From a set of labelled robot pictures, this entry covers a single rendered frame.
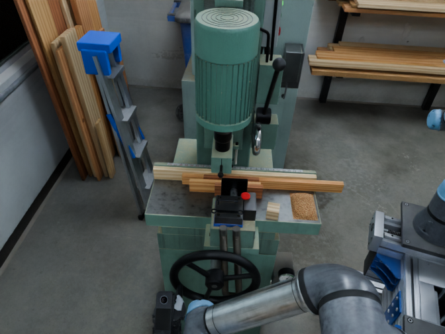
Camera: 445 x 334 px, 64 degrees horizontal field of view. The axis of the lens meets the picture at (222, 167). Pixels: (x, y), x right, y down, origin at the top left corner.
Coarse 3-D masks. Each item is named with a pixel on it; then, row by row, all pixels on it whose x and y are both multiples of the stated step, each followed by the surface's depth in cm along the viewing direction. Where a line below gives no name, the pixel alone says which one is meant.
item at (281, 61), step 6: (276, 60) 91; (282, 60) 91; (276, 66) 91; (282, 66) 91; (276, 72) 95; (276, 78) 99; (270, 90) 106; (270, 96) 111; (258, 108) 127; (264, 108) 121; (258, 114) 126; (264, 114) 126; (270, 114) 126; (258, 120) 127; (264, 120) 127; (270, 120) 127
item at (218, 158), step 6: (216, 150) 121; (228, 150) 122; (216, 156) 119; (222, 156) 119; (228, 156) 119; (216, 162) 120; (222, 162) 120; (228, 162) 120; (216, 168) 122; (222, 168) 122; (228, 168) 122
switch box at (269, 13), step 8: (272, 0) 116; (280, 0) 116; (272, 8) 117; (280, 8) 117; (264, 16) 119; (272, 16) 119; (280, 16) 119; (264, 24) 121; (272, 24) 121; (264, 32) 123; (264, 40) 125
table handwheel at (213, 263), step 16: (192, 256) 105; (208, 256) 104; (224, 256) 104; (240, 256) 106; (176, 272) 110; (208, 272) 112; (256, 272) 109; (176, 288) 116; (208, 288) 117; (256, 288) 114
